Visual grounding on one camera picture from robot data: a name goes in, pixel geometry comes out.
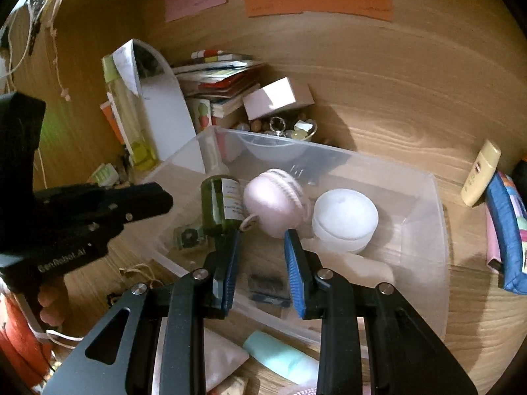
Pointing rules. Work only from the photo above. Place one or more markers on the teal tube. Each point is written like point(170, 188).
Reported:
point(280, 358)

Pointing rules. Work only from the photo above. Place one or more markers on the green and white packet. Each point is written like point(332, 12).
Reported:
point(103, 173)

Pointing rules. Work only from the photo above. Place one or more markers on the small dark gadget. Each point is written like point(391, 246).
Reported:
point(188, 236)

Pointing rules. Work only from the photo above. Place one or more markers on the clear plastic storage box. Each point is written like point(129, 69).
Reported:
point(411, 255)

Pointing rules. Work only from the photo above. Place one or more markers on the cream sunscreen tube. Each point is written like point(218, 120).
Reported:
point(479, 175)

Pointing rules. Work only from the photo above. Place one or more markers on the clear bottle with yellow-green lid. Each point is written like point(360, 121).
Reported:
point(127, 107)

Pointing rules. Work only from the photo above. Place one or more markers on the person's left hand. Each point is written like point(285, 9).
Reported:
point(51, 306)

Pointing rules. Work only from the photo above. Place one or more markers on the white bowl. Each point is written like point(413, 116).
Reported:
point(269, 150)

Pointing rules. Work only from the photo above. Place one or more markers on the wooden desktop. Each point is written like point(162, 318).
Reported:
point(391, 111)

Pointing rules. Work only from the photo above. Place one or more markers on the orange cloth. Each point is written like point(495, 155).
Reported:
point(20, 337)

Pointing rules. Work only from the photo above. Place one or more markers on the glass dish with trinkets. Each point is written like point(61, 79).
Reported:
point(298, 127)

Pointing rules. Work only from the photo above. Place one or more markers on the blue pencil case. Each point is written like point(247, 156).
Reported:
point(502, 230)

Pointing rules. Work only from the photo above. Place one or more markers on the white round frosted jar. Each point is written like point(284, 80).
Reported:
point(343, 218)

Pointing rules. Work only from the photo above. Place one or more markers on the pink round macaron case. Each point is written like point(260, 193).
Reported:
point(267, 197)

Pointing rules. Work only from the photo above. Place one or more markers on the green glass bottle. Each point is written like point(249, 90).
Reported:
point(212, 205)

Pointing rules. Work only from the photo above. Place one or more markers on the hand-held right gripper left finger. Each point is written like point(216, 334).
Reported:
point(229, 273)

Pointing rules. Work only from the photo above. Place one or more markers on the brown twine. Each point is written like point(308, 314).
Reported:
point(142, 273)

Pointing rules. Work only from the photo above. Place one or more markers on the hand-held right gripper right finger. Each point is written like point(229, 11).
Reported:
point(294, 279)

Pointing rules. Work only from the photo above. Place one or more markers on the pink and white cardboard box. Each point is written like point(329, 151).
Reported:
point(271, 96)

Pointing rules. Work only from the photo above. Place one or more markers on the stack of books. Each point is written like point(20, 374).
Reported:
point(218, 80)

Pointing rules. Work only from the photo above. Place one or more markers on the orange book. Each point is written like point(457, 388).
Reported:
point(112, 119)

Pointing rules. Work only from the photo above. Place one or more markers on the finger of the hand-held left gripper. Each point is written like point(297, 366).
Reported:
point(136, 203)

